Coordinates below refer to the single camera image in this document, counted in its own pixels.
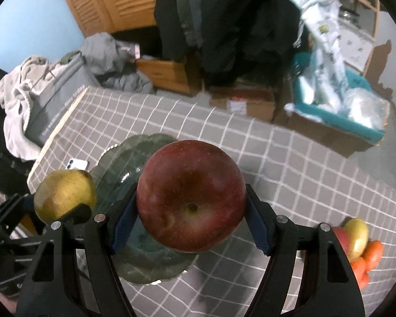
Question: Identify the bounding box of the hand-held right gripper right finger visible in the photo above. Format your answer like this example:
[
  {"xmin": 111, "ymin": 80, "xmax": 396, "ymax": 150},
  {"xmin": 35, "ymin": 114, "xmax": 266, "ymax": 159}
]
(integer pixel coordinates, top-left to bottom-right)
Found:
[{"xmin": 245, "ymin": 183, "xmax": 366, "ymax": 317}]

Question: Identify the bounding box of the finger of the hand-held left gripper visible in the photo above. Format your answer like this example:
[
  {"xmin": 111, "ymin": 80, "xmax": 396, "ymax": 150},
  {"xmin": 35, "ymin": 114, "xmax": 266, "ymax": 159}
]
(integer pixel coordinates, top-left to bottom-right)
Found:
[
  {"xmin": 0, "ymin": 193, "xmax": 37, "ymax": 236},
  {"xmin": 49, "ymin": 204, "xmax": 93, "ymax": 228}
]

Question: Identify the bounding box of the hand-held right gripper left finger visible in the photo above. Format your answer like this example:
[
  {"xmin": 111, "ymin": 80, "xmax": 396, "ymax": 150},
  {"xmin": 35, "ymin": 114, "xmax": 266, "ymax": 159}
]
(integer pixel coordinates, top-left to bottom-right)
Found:
[{"xmin": 16, "ymin": 187, "xmax": 141, "ymax": 317}]

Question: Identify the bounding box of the yellow pear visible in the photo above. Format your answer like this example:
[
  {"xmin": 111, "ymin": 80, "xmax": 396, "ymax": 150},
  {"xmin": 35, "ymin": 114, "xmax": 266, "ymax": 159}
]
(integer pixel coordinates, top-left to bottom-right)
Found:
[{"xmin": 34, "ymin": 170, "xmax": 97, "ymax": 224}]

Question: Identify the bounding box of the green glass plate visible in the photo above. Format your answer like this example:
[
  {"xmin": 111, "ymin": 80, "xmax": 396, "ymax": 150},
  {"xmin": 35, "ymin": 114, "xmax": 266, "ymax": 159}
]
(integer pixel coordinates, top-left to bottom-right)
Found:
[{"xmin": 90, "ymin": 133, "xmax": 200, "ymax": 285}]

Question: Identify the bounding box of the red apple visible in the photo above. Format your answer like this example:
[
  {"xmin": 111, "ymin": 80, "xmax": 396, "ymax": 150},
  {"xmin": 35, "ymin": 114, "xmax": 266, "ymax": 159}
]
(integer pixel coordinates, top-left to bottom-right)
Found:
[{"xmin": 136, "ymin": 140, "xmax": 247, "ymax": 252}]

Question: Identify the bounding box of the yellow mango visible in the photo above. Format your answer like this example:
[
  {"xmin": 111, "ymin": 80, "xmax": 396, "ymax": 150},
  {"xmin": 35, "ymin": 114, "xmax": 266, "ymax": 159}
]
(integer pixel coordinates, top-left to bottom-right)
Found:
[{"xmin": 332, "ymin": 217, "xmax": 370, "ymax": 263}]

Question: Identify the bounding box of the orange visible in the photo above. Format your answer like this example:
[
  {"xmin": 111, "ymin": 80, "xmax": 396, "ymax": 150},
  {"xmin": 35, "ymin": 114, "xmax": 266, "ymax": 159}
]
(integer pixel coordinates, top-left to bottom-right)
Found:
[
  {"xmin": 361, "ymin": 240, "xmax": 384, "ymax": 270},
  {"xmin": 350, "ymin": 258, "xmax": 367, "ymax": 280},
  {"xmin": 356, "ymin": 272, "xmax": 371, "ymax": 290}
]

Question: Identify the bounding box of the white smartphone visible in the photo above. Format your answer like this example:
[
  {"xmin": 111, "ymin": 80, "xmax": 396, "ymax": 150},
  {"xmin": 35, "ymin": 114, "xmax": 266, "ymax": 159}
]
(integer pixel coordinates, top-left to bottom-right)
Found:
[{"xmin": 65, "ymin": 159, "xmax": 91, "ymax": 171}]

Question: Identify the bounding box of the dark cloth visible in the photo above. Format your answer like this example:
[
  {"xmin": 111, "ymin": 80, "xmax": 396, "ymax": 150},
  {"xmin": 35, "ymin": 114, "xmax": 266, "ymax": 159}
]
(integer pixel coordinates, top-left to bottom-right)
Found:
[{"xmin": 0, "ymin": 64, "xmax": 32, "ymax": 196}]

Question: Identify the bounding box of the grey checked tablecloth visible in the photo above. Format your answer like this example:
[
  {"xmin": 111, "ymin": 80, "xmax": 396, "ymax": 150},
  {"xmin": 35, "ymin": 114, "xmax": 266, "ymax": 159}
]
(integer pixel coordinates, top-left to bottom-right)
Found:
[{"xmin": 27, "ymin": 86, "xmax": 396, "ymax": 317}]

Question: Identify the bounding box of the grey tote bag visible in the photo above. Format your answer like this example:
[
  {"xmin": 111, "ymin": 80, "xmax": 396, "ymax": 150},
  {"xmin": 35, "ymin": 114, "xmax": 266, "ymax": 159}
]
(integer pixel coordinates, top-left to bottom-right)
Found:
[{"xmin": 24, "ymin": 53, "xmax": 97, "ymax": 146}]

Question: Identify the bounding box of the beige hoodie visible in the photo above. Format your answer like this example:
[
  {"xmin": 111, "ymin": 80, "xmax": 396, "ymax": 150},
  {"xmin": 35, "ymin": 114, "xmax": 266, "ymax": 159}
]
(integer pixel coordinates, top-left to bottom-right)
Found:
[{"xmin": 0, "ymin": 55, "xmax": 60, "ymax": 153}]

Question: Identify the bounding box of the large cardboard box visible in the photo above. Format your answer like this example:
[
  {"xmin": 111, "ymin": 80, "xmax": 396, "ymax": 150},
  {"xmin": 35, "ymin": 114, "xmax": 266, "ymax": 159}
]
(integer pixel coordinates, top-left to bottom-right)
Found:
[{"xmin": 273, "ymin": 106, "xmax": 384, "ymax": 158}]

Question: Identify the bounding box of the small cardboard box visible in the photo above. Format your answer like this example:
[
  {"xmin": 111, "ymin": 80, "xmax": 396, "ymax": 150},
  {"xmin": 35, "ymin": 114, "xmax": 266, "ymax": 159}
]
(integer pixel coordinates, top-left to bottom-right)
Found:
[{"xmin": 207, "ymin": 84, "xmax": 278, "ymax": 123}]

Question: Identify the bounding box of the wooden drawer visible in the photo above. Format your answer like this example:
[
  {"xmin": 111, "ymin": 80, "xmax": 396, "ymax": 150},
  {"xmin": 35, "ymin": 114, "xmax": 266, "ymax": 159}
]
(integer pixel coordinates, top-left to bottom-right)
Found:
[{"xmin": 135, "ymin": 57, "xmax": 200, "ymax": 97}]

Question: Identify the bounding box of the clear plastic bag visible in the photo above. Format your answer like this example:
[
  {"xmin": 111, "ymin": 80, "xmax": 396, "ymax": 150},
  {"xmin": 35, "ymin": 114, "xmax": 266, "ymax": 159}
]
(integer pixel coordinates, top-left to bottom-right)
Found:
[{"xmin": 346, "ymin": 87, "xmax": 389, "ymax": 130}]

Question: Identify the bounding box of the teal plastic basket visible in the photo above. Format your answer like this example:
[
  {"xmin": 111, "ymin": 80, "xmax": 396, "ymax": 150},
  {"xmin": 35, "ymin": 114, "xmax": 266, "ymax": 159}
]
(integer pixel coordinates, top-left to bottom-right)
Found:
[{"xmin": 290, "ymin": 53, "xmax": 387, "ymax": 146}]

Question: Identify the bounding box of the printed white plastic bag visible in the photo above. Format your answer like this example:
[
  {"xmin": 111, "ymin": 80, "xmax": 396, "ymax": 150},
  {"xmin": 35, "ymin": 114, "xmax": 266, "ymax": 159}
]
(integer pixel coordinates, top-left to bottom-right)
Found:
[{"xmin": 288, "ymin": 0, "xmax": 348, "ymax": 113}]

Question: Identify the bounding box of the large black hanging coat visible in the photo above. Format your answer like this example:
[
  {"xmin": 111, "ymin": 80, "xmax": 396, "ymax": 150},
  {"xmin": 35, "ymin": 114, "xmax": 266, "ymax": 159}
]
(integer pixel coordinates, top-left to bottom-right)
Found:
[{"xmin": 198, "ymin": 0, "xmax": 311, "ymax": 85}]

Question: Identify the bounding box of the white drawer cabinet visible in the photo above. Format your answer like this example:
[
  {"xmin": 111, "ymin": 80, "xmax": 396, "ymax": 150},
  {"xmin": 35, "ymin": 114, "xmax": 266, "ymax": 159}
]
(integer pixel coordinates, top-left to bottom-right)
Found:
[{"xmin": 337, "ymin": 26, "xmax": 376, "ymax": 71}]

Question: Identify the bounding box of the slim black hanging coat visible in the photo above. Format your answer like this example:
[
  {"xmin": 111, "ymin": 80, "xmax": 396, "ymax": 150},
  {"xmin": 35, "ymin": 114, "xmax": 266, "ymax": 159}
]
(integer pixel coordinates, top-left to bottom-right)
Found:
[{"xmin": 153, "ymin": 0, "xmax": 192, "ymax": 63}]

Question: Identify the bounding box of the wooden louvered wardrobe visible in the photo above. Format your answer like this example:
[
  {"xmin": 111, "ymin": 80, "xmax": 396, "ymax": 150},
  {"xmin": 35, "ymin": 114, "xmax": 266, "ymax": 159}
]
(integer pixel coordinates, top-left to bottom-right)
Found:
[{"xmin": 54, "ymin": 0, "xmax": 159, "ymax": 38}]

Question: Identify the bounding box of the grey hanging jacket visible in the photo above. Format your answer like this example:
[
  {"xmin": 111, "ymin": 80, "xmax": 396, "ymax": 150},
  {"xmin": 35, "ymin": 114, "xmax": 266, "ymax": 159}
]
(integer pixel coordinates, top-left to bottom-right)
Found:
[{"xmin": 181, "ymin": 0, "xmax": 204, "ymax": 47}]

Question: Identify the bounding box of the wooden shelf rack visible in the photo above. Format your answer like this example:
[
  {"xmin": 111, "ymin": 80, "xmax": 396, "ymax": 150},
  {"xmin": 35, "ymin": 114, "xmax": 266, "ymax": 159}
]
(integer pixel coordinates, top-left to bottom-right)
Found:
[{"xmin": 312, "ymin": 0, "xmax": 382, "ymax": 77}]

